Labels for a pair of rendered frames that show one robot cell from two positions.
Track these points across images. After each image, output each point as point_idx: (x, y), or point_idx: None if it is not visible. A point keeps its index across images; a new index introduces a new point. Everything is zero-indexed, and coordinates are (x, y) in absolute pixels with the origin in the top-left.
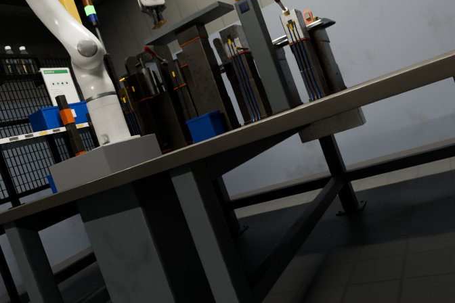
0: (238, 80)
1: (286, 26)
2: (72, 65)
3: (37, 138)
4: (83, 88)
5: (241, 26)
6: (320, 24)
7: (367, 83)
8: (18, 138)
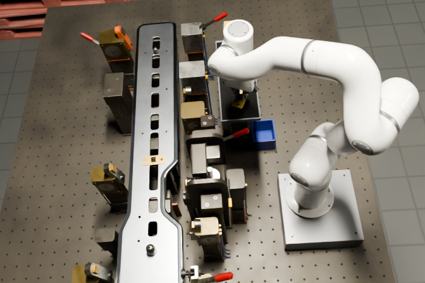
0: (207, 105)
1: (204, 38)
2: (325, 178)
3: None
4: (331, 173)
5: (185, 62)
6: (153, 31)
7: (305, 30)
8: None
